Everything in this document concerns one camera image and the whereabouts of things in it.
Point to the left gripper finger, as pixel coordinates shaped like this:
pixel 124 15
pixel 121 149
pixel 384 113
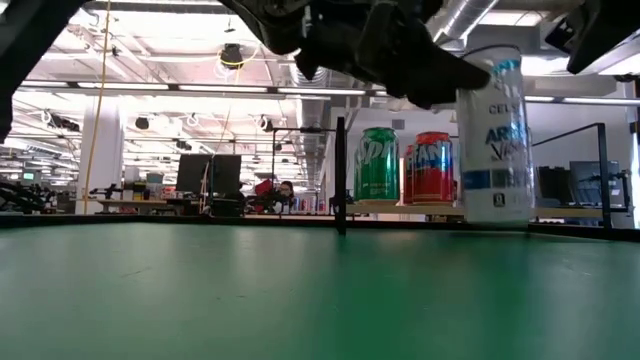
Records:
pixel 420 70

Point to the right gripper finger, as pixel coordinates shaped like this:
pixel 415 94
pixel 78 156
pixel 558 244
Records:
pixel 610 45
pixel 590 15

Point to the red Fanta strawberry can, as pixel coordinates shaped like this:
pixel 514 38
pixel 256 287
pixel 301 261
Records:
pixel 434 170
pixel 408 175

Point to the green Sprite can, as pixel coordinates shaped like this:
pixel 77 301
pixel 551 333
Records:
pixel 379 167
pixel 356 175

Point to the white Celsius can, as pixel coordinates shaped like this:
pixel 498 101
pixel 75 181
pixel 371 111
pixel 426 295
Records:
pixel 495 165

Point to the black background robot arm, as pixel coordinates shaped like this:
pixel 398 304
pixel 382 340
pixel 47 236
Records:
pixel 20 197

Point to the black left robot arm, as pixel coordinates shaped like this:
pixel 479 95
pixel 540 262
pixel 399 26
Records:
pixel 25 50

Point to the wooden shelf board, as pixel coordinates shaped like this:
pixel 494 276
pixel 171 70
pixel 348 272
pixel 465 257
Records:
pixel 430 210

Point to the black ceiling fixture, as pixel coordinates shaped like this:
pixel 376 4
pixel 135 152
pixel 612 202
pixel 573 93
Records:
pixel 142 123
pixel 231 56

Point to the long ceiling light strip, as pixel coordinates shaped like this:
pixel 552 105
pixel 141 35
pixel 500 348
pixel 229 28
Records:
pixel 45 83
pixel 125 86
pixel 222 89

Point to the dark grey screen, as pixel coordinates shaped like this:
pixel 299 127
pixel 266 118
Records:
pixel 592 180

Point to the black folded panels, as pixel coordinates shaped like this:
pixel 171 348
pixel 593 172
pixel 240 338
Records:
pixel 554 185

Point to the person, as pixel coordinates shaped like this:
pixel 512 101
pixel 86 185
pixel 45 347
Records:
pixel 286 191

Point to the red bag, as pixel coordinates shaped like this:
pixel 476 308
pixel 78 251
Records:
pixel 264 189

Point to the black monitor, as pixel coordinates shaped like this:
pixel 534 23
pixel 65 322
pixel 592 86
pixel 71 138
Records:
pixel 192 172
pixel 226 175

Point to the wooden workbench grey legs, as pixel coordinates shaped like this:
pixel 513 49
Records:
pixel 290 216

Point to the green table mat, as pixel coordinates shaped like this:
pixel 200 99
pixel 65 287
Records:
pixel 250 290

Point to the silver spiral air duct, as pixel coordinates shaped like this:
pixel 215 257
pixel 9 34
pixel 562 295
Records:
pixel 467 17

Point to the black metal gantry frame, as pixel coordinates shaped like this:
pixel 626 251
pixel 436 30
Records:
pixel 302 130

